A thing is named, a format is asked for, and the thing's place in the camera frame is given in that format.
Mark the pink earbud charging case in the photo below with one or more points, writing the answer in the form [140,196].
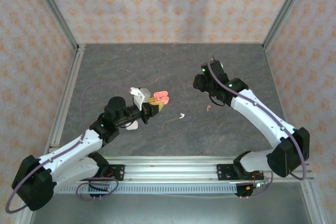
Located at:
[160,94]

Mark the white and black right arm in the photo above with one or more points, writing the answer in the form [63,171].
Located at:
[257,113]

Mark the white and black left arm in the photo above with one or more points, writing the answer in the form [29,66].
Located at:
[73,148]

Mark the aluminium frame rail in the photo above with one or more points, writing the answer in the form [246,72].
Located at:
[68,95]

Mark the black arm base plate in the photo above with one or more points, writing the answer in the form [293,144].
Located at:
[116,172]
[225,172]

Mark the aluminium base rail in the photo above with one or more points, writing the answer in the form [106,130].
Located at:
[170,171]

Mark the aluminium frame post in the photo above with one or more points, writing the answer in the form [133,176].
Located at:
[286,9]
[52,6]

